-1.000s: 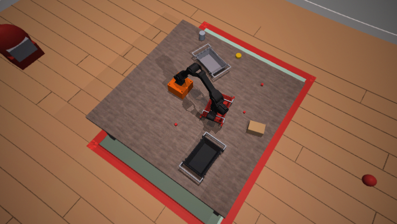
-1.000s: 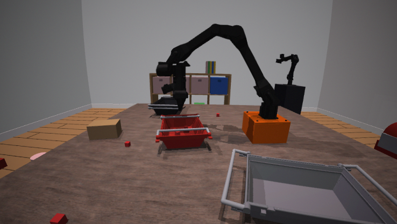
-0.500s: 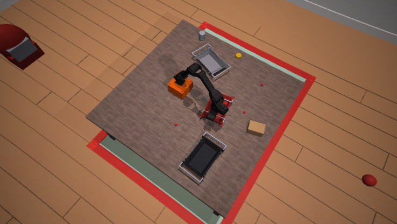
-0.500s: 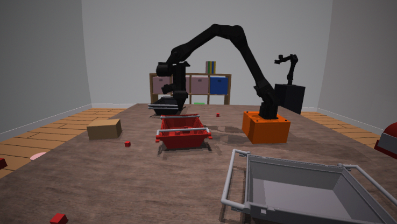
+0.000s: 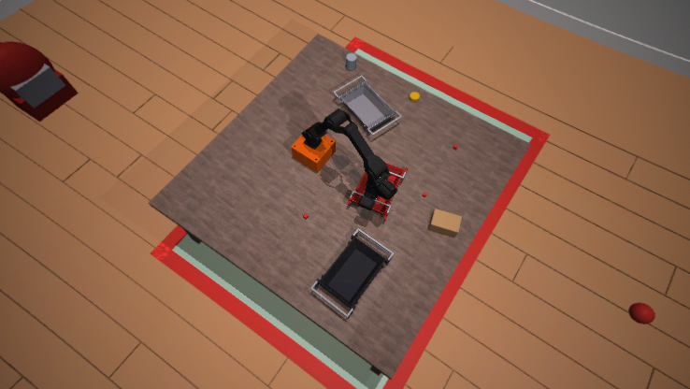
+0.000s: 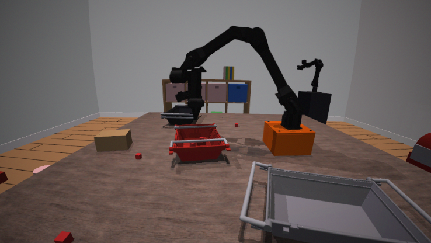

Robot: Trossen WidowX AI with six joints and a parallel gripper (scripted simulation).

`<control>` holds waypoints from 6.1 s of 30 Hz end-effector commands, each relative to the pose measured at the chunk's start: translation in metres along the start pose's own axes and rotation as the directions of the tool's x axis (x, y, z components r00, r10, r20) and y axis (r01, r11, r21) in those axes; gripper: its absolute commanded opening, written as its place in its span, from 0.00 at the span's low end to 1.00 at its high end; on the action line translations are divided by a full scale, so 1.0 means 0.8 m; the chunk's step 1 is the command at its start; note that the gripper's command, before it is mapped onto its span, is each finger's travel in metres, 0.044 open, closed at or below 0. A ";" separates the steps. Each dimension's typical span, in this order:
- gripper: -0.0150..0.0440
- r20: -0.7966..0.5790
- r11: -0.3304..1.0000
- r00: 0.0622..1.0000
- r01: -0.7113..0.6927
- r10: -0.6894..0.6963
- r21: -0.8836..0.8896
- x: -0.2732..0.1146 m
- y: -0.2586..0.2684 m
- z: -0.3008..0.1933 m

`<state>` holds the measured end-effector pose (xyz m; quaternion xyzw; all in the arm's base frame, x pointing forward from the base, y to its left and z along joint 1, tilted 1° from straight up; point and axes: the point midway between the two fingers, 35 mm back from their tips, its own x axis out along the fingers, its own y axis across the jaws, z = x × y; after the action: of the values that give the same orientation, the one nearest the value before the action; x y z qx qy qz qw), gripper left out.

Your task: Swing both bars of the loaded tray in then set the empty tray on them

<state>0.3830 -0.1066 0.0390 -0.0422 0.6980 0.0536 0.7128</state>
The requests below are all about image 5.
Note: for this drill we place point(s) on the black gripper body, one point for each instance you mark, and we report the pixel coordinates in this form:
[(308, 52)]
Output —
[(365, 201)]

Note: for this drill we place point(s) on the grey cylinder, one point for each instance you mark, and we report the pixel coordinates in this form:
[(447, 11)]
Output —
[(351, 61)]

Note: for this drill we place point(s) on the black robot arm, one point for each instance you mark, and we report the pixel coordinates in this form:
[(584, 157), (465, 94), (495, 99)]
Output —
[(373, 164)]

